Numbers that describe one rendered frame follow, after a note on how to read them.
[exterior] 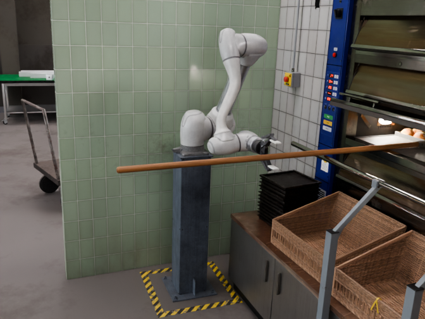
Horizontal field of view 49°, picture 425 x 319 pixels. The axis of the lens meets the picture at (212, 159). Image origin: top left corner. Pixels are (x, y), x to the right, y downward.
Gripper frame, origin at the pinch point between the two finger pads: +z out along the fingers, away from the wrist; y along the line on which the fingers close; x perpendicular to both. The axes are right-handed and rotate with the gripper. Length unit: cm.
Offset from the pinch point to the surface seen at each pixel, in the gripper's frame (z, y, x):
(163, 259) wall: -118, 115, 25
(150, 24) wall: -118, -61, 35
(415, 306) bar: 91, 30, -8
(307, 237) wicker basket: -22, 60, -38
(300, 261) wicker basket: 7, 58, -16
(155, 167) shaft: 2, 0, 63
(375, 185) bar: 41.6, 3.8, -27.2
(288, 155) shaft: 1.9, -0.5, -5.4
